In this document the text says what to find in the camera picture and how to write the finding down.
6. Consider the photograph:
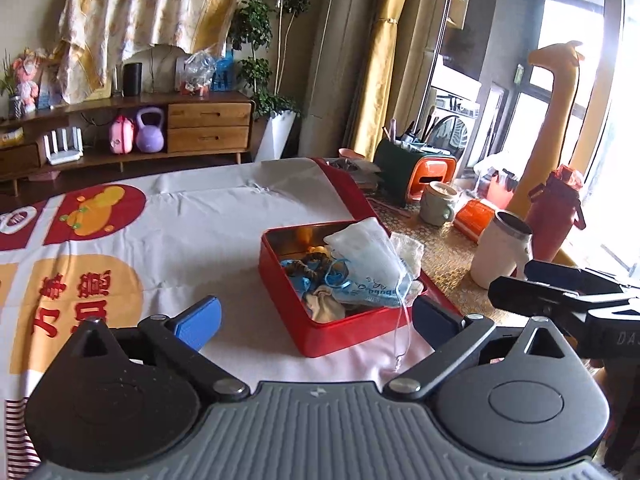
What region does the cream mesh cloth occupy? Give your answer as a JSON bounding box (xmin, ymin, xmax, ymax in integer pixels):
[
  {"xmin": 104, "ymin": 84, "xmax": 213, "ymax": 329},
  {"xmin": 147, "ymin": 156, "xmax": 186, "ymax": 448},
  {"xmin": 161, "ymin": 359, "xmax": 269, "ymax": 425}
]
[{"xmin": 390, "ymin": 232, "xmax": 424, "ymax": 277}]

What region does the black cylinder speaker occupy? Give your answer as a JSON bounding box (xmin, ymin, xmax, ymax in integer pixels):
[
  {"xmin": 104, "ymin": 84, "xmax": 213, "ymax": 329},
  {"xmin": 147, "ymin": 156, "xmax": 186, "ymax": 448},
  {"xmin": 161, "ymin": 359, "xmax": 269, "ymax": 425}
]
[{"xmin": 122, "ymin": 61, "xmax": 143, "ymax": 97}]

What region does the dark green brush holder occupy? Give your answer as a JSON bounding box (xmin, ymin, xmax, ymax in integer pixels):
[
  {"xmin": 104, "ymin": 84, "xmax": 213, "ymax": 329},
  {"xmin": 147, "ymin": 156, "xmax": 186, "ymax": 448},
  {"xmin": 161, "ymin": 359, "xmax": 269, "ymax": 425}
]
[{"xmin": 374, "ymin": 137, "xmax": 426, "ymax": 206}]

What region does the potted tree in white pot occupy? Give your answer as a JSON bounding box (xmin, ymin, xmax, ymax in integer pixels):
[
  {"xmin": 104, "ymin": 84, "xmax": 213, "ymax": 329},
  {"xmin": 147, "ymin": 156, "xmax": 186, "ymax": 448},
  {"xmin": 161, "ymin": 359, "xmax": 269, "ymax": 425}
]
[{"xmin": 227, "ymin": 0, "xmax": 321, "ymax": 163}]

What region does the pink toy bag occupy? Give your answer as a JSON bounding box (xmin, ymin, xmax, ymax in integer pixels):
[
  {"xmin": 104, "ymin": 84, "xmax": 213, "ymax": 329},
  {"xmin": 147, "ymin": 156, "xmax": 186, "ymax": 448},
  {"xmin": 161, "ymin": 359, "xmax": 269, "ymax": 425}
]
[{"xmin": 109, "ymin": 115, "xmax": 136, "ymax": 154}]

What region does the clear bag of toys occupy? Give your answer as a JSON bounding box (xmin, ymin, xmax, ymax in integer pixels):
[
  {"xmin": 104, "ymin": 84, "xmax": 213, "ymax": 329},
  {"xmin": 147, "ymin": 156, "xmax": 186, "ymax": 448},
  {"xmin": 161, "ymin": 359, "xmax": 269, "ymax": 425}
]
[{"xmin": 180, "ymin": 50, "xmax": 217, "ymax": 96}]

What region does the orange packet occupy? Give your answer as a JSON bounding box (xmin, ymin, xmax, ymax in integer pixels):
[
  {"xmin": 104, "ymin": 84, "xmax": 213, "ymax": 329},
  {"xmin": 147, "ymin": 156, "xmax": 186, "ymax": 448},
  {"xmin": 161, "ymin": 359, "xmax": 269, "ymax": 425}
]
[{"xmin": 454, "ymin": 199, "xmax": 497, "ymax": 244}]

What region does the washing machine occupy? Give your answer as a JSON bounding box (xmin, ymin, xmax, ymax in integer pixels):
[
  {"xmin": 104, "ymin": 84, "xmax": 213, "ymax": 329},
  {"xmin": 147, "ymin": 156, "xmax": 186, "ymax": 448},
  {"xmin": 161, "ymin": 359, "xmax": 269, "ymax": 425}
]
[{"xmin": 427, "ymin": 85, "xmax": 483, "ymax": 171}]

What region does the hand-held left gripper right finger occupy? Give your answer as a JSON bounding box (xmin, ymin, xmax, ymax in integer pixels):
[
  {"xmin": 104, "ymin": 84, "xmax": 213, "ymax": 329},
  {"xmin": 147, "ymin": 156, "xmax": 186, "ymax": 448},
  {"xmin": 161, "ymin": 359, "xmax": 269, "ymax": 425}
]
[{"xmin": 382, "ymin": 296, "xmax": 581, "ymax": 402}]

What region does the beige shell cushion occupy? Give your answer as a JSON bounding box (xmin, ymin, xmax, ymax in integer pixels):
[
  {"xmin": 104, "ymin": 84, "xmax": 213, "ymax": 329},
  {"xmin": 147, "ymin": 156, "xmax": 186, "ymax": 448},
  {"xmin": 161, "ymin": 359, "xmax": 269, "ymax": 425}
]
[{"xmin": 120, "ymin": 44, "xmax": 188, "ymax": 95}]

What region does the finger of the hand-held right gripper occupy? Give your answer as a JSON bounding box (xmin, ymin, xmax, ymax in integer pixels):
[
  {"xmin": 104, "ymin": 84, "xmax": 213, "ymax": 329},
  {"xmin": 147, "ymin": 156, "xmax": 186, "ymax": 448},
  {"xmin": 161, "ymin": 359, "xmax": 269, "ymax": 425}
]
[
  {"xmin": 488, "ymin": 276, "xmax": 603, "ymax": 319},
  {"xmin": 524, "ymin": 259, "xmax": 624, "ymax": 289}
]

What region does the golden lace table cover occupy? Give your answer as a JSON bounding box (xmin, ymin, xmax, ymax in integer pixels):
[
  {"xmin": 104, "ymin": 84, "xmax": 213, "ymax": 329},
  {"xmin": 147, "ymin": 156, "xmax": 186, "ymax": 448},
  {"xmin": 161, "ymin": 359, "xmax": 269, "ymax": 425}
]
[{"xmin": 370, "ymin": 195, "xmax": 581, "ymax": 322}]

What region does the pink plush doll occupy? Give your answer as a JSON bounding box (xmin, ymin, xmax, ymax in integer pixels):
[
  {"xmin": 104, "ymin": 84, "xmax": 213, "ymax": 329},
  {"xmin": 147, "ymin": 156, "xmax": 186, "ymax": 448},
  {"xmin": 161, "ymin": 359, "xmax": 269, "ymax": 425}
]
[{"xmin": 12, "ymin": 49, "xmax": 48, "ymax": 113}]

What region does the yellow curtain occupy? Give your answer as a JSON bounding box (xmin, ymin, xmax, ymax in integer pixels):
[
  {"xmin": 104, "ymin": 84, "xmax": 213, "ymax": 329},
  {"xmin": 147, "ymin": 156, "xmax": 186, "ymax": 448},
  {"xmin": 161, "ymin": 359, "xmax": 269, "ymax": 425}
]
[{"xmin": 350, "ymin": 0, "xmax": 421, "ymax": 161}]

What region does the red tin box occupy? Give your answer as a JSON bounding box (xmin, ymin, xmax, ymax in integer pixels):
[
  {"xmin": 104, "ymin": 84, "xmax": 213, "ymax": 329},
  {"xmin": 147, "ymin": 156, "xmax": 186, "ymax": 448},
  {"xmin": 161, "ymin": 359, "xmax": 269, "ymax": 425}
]
[{"xmin": 258, "ymin": 220, "xmax": 463, "ymax": 358}]

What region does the purple kettlebell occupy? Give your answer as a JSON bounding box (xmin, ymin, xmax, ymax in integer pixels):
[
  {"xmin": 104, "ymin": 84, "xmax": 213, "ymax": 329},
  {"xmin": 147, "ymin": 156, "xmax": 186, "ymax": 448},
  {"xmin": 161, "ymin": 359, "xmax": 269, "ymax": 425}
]
[{"xmin": 136, "ymin": 106, "xmax": 166, "ymax": 153}]

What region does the white router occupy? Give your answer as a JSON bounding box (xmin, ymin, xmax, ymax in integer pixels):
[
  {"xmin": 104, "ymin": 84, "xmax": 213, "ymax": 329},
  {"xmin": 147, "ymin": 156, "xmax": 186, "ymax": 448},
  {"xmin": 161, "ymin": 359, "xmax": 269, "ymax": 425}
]
[{"xmin": 42, "ymin": 127, "xmax": 83, "ymax": 166}]

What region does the printed white red tablecloth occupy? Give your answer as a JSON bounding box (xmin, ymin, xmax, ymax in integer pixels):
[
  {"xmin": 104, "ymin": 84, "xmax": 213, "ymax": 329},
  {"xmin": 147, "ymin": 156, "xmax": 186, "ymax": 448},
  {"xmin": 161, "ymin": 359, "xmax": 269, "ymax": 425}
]
[{"xmin": 0, "ymin": 157, "xmax": 466, "ymax": 466}]

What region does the dark hair scrunchie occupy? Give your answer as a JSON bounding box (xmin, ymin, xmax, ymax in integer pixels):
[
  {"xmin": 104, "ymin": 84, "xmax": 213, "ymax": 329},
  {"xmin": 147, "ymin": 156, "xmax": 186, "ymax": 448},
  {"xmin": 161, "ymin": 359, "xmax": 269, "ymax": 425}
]
[{"xmin": 285, "ymin": 254, "xmax": 331, "ymax": 281}]

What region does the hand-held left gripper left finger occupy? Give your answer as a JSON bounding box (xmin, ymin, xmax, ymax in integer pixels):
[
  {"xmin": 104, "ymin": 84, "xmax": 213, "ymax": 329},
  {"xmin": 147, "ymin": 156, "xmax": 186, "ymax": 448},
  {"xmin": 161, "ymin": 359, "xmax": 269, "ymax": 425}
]
[{"xmin": 57, "ymin": 296, "xmax": 250, "ymax": 403}]

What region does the orange white container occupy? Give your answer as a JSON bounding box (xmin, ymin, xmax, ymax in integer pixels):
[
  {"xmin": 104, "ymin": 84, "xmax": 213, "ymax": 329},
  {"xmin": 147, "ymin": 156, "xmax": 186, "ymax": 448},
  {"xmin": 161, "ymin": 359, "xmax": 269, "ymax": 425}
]
[{"xmin": 406, "ymin": 155, "xmax": 458, "ymax": 201}]

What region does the beige standing air conditioner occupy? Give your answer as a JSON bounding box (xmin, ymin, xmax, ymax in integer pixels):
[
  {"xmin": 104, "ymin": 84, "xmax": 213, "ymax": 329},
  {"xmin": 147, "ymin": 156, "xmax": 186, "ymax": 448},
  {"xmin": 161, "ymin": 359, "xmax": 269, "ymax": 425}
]
[{"xmin": 298, "ymin": 0, "xmax": 381, "ymax": 161}]

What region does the red water bottle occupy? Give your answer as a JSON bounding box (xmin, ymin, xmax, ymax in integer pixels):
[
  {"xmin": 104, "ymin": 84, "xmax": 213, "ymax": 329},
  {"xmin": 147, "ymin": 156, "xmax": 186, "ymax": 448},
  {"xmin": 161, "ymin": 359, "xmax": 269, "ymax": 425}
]
[{"xmin": 525, "ymin": 164, "xmax": 586, "ymax": 263}]

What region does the pale green mug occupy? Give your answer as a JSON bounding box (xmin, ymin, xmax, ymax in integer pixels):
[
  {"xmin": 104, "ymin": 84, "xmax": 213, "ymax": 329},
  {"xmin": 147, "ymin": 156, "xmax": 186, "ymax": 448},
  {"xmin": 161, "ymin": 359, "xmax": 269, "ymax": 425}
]
[{"xmin": 419, "ymin": 181, "xmax": 463, "ymax": 227}]

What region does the wooden tv stand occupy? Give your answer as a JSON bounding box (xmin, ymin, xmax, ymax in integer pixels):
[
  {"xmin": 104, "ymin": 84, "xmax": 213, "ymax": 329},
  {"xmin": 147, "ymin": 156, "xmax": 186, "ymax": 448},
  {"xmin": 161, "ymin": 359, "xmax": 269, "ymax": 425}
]
[{"xmin": 0, "ymin": 91, "xmax": 256, "ymax": 196}]

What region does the white printed drawstring bag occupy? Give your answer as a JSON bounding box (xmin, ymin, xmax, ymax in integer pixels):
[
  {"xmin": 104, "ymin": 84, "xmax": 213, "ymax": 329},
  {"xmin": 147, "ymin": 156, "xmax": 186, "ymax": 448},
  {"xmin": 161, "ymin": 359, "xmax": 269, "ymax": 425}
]
[{"xmin": 324, "ymin": 218, "xmax": 426, "ymax": 373}]

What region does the white tumbler cup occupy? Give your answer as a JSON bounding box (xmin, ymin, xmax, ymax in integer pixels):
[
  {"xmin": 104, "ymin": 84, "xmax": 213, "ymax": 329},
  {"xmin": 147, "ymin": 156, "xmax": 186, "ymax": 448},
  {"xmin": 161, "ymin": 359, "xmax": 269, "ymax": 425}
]
[{"xmin": 470, "ymin": 211, "xmax": 533, "ymax": 290}]

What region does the orange giraffe toy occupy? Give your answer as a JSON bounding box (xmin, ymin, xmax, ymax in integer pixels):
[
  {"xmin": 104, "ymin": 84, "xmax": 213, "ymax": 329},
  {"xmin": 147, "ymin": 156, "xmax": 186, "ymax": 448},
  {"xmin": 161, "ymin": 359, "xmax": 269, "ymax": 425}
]
[{"xmin": 510, "ymin": 41, "xmax": 586, "ymax": 211}]

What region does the floral cover sheet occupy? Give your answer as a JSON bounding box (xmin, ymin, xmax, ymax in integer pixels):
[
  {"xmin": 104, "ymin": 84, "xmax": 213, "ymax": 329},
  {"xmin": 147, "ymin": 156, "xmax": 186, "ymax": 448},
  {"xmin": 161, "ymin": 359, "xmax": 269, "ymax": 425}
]
[{"xmin": 57, "ymin": 0, "xmax": 251, "ymax": 103}]

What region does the blue plastic basket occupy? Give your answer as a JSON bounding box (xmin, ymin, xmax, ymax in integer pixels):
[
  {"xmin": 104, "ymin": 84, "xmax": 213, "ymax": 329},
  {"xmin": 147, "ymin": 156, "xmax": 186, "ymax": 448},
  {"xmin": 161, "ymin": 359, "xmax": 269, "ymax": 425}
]
[{"xmin": 214, "ymin": 52, "xmax": 236, "ymax": 92}]

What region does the beige sock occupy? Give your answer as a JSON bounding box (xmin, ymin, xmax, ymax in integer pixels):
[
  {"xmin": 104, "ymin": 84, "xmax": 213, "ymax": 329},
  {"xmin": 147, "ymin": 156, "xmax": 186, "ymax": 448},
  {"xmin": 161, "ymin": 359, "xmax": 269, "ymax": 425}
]
[{"xmin": 305, "ymin": 285, "xmax": 347, "ymax": 322}]

